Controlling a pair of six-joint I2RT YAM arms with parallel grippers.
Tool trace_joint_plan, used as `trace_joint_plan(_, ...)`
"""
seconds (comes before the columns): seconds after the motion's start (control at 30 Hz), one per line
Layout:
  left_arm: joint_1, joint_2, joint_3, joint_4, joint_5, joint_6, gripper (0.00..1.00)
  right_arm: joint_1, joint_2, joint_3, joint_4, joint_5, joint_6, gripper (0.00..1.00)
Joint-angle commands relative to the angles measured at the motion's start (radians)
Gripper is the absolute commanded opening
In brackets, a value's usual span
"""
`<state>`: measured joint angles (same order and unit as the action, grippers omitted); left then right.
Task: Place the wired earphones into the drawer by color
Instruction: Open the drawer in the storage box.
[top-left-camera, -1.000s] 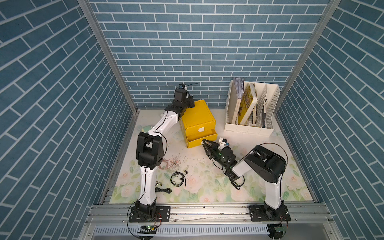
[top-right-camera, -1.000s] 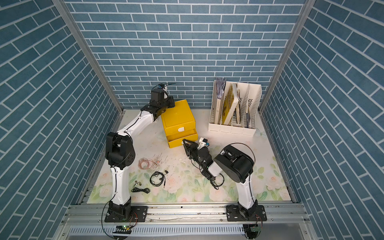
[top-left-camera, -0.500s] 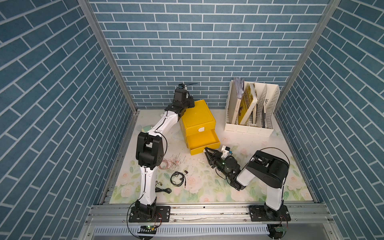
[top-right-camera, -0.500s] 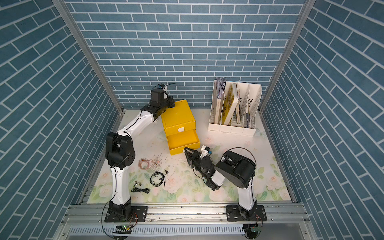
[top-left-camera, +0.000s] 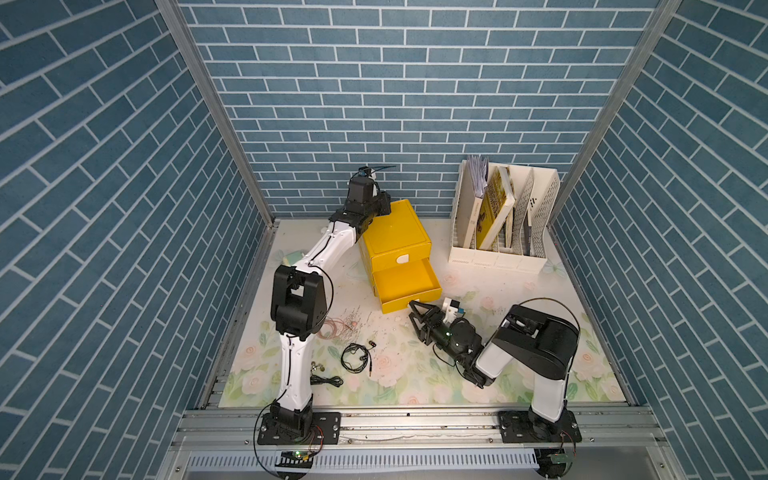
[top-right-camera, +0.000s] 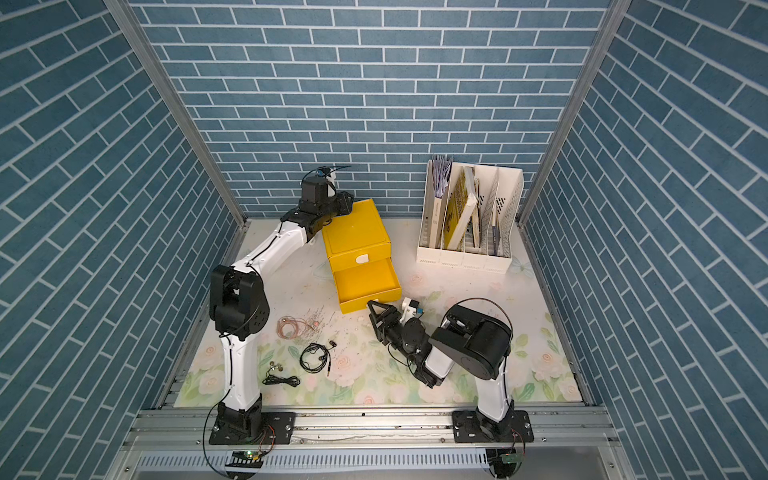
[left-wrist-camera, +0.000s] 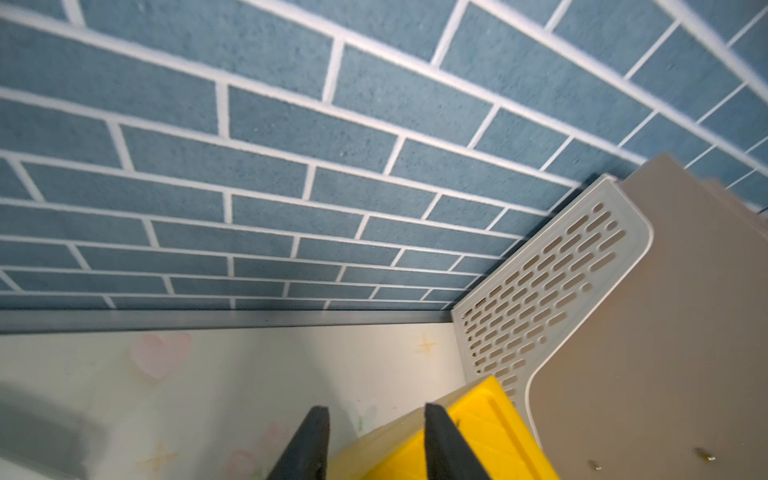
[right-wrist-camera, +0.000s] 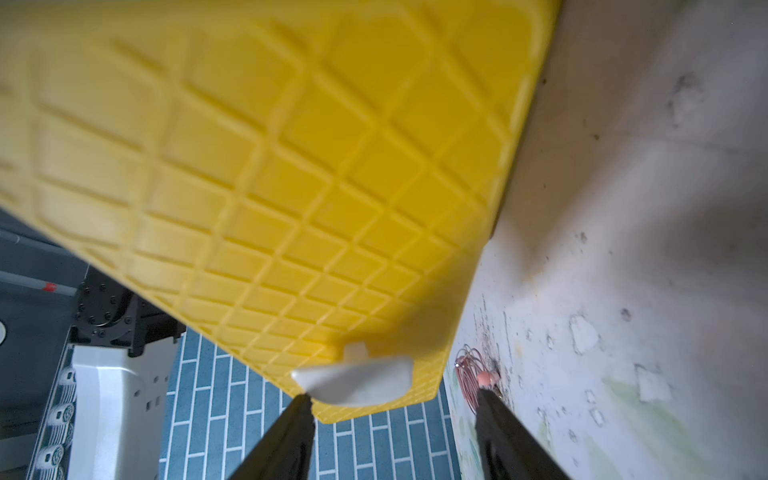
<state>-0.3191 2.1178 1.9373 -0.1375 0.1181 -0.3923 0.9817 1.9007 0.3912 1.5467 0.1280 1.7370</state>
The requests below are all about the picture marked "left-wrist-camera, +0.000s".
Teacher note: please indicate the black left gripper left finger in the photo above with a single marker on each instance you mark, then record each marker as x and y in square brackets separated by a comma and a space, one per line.
[306, 455]

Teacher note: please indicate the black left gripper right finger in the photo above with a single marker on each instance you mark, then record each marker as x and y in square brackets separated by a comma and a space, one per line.
[448, 455]

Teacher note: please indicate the yellow plastic drawer cabinet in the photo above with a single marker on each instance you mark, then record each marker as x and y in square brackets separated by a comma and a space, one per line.
[474, 432]

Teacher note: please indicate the floral table mat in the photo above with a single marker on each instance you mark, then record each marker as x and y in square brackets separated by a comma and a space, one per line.
[206, 404]

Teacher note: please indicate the white file organizer rack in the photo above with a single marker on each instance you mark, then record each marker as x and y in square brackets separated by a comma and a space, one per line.
[631, 331]

